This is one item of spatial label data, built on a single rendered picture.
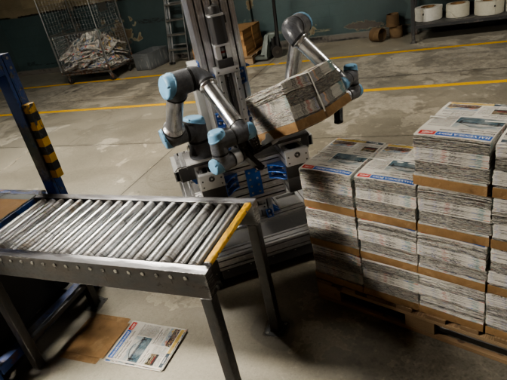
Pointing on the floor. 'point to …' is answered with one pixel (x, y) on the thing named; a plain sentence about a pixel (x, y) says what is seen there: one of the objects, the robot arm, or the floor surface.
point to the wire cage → (91, 49)
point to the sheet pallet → (250, 41)
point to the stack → (406, 240)
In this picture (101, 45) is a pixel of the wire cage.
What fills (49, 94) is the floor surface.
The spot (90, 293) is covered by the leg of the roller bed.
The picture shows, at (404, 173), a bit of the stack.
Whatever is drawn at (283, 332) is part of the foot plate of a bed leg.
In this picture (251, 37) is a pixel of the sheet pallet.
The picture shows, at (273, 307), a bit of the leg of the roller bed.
